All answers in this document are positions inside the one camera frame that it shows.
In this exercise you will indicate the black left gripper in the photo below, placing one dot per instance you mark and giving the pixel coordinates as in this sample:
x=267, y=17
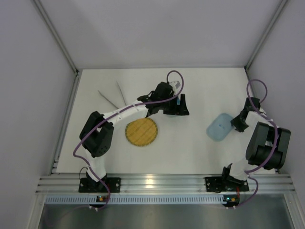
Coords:
x=176, y=109

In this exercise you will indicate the light blue lunch box lid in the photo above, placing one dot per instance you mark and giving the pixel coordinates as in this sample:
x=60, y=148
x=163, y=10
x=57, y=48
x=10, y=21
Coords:
x=220, y=127

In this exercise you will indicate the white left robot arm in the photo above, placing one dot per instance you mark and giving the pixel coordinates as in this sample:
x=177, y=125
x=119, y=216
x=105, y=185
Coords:
x=96, y=136

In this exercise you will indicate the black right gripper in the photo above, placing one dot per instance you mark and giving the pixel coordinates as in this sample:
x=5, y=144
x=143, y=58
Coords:
x=238, y=123

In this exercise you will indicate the aluminium frame post left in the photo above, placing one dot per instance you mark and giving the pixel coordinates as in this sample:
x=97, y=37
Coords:
x=50, y=26

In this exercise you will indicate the aluminium frame post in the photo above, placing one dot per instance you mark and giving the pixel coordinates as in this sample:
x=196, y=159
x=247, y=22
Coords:
x=266, y=32
x=50, y=26

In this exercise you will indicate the round bamboo plate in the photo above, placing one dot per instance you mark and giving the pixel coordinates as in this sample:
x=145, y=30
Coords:
x=141, y=132

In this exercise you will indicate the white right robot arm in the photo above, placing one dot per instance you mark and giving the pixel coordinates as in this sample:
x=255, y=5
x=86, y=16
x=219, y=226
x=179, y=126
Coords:
x=267, y=148

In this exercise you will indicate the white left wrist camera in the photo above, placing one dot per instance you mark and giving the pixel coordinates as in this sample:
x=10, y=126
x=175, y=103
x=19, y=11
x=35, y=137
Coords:
x=175, y=86

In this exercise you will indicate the metal serving tongs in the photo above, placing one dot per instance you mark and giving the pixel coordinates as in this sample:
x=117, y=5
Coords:
x=112, y=93

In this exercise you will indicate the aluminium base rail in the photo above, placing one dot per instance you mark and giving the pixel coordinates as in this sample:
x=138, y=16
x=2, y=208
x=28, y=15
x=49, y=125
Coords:
x=161, y=184

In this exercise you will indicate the slotted cable duct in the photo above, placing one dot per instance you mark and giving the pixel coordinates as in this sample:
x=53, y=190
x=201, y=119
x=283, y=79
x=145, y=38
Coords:
x=140, y=199

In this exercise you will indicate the aluminium frame post right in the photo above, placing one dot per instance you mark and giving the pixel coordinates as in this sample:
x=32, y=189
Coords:
x=266, y=32

